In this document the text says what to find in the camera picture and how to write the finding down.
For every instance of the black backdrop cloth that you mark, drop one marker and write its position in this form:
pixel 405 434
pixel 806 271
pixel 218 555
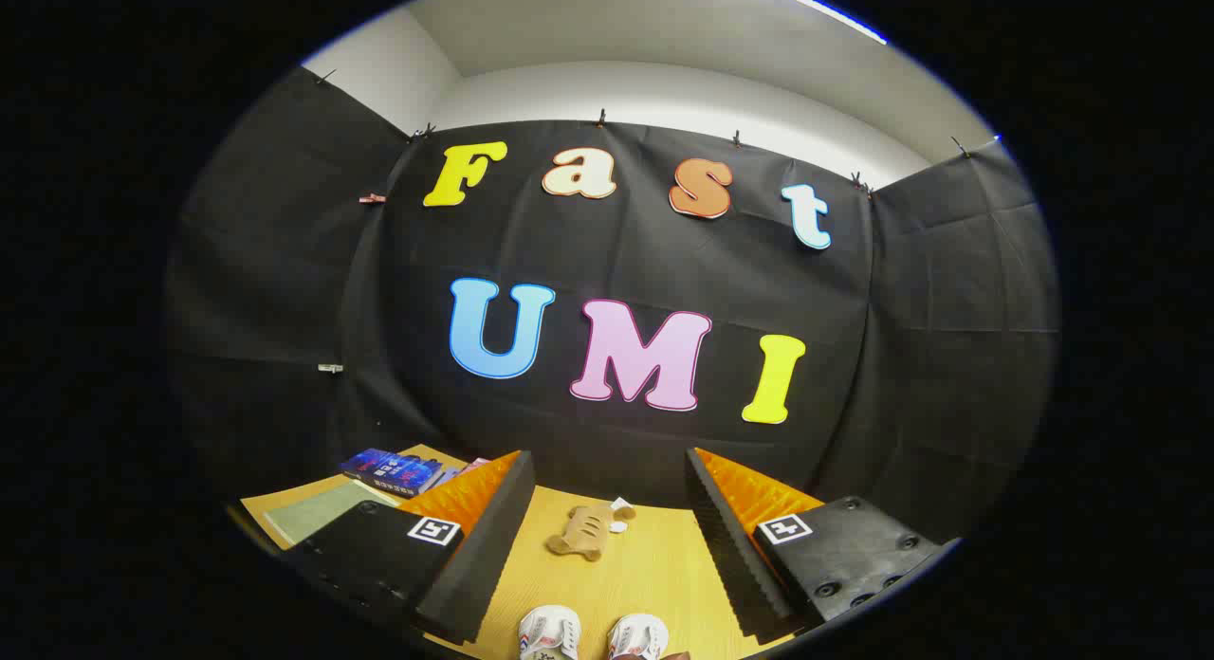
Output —
pixel 616 252

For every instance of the brown bread plush toy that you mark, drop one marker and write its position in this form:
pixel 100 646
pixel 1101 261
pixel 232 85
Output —
pixel 583 532

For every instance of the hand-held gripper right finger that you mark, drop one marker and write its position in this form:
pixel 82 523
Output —
pixel 730 546

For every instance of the dark blue book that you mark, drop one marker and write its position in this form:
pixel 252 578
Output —
pixel 394 470

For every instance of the light blue book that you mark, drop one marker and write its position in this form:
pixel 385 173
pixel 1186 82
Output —
pixel 446 476

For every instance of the white shoe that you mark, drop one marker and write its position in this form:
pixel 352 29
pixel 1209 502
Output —
pixel 550 632
pixel 637 636

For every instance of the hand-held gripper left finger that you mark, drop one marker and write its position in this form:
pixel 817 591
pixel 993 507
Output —
pixel 493 546

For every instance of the cream fabric storage box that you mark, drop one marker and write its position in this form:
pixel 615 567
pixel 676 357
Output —
pixel 322 513

